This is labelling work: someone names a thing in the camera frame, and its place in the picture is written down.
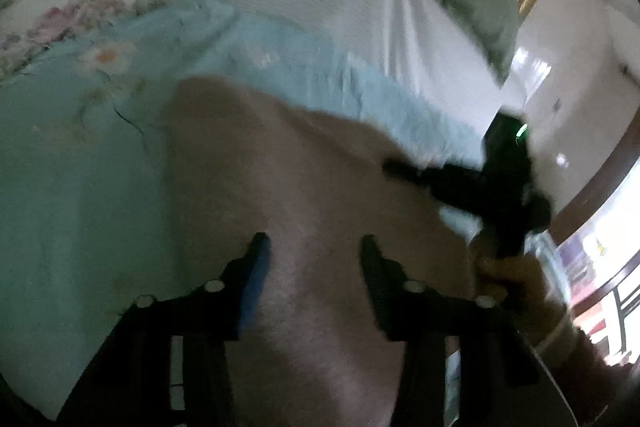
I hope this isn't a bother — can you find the light blue floral bedsheet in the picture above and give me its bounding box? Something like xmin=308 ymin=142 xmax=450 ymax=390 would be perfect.
xmin=1 ymin=0 xmax=482 ymax=417

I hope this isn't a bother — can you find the pink fleece garment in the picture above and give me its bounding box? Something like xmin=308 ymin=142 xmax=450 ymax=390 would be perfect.
xmin=165 ymin=77 xmax=472 ymax=426

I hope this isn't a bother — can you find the dark wooden window frame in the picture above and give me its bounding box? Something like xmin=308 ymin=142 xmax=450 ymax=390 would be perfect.
xmin=548 ymin=109 xmax=640 ymax=245

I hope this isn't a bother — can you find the person's right hand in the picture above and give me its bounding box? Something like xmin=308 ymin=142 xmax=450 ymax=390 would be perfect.
xmin=470 ymin=234 xmax=578 ymax=355

